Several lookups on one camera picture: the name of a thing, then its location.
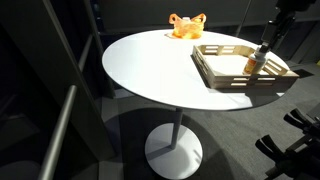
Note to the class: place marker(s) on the white table pedestal base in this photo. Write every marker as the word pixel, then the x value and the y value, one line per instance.
pixel 173 156

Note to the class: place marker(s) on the wooden slatted tray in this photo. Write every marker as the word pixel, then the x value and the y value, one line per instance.
pixel 220 81

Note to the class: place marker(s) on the orange plastic bag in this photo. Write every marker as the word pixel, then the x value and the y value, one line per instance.
pixel 186 29

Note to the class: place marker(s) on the grey metal railing bar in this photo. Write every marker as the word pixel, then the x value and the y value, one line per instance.
pixel 58 133

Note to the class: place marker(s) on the Franka robot arm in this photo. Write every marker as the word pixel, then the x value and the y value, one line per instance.
pixel 295 5

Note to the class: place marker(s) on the small white bottle in bag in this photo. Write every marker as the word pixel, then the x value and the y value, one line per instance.
pixel 186 19

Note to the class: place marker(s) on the white medicine bottle orange label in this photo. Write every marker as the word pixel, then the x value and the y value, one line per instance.
pixel 254 66

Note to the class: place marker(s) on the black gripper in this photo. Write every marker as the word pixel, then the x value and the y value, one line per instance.
pixel 278 28

